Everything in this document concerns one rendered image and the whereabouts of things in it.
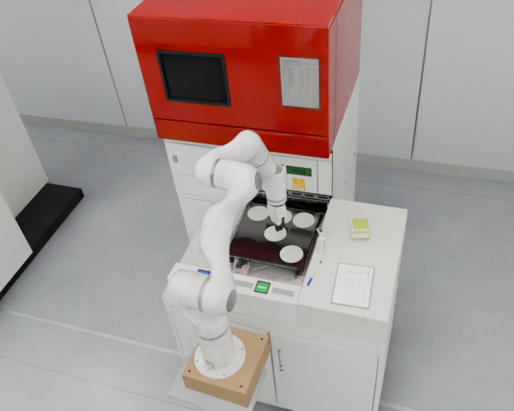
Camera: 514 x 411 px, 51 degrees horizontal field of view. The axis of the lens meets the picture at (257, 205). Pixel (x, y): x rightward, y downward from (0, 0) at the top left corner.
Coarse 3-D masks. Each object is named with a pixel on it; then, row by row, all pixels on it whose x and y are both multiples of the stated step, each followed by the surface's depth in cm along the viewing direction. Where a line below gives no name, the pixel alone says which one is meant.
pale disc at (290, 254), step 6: (288, 246) 238; (294, 246) 238; (282, 252) 236; (288, 252) 236; (294, 252) 235; (300, 252) 235; (282, 258) 233; (288, 258) 233; (294, 258) 233; (300, 258) 232
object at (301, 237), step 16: (288, 208) 256; (240, 224) 251; (256, 224) 250; (272, 224) 249; (288, 224) 248; (240, 240) 244; (256, 240) 243; (288, 240) 241; (304, 240) 240; (240, 256) 237; (256, 256) 235; (272, 256) 235; (304, 256) 233
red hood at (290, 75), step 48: (144, 0) 222; (192, 0) 217; (240, 0) 213; (288, 0) 208; (336, 0) 204; (144, 48) 219; (192, 48) 212; (240, 48) 206; (288, 48) 200; (336, 48) 209; (192, 96) 229; (240, 96) 221; (288, 96) 213; (336, 96) 225; (288, 144) 230
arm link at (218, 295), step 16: (224, 160) 174; (224, 176) 170; (240, 176) 168; (256, 176) 170; (240, 192) 168; (256, 192) 172; (224, 208) 170; (240, 208) 173; (208, 224) 171; (224, 224) 171; (208, 240) 170; (224, 240) 172; (208, 256) 170; (224, 256) 172; (224, 272) 170; (208, 288) 169; (224, 288) 168; (208, 304) 168; (224, 304) 168
